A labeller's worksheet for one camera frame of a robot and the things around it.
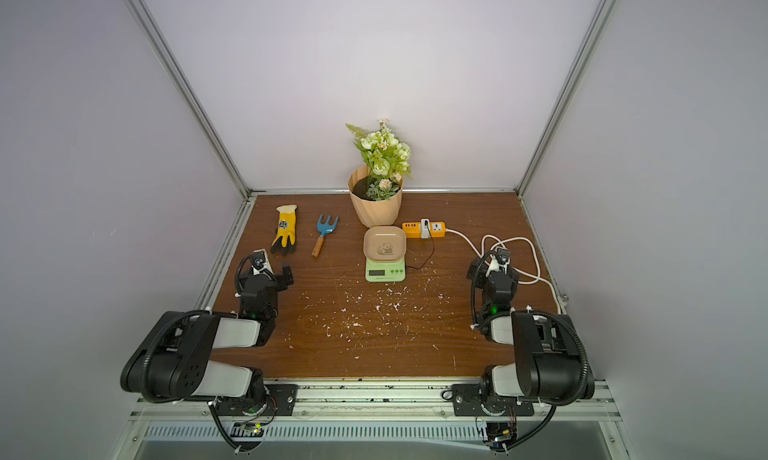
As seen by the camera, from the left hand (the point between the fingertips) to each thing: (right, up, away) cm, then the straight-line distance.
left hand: (271, 260), depth 90 cm
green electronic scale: (+33, -4, +6) cm, 34 cm away
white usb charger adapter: (+48, +9, +10) cm, 50 cm away
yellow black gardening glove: (-1, +5, +14) cm, 15 cm away
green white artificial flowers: (+35, +32, +2) cm, 48 cm away
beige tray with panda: (+35, +4, +11) cm, 36 cm away
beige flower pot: (+32, +14, +10) cm, 37 cm away
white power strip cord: (+76, +4, +14) cm, 78 cm away
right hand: (+69, +1, -1) cm, 69 cm away
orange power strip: (+45, +9, +15) cm, 48 cm away
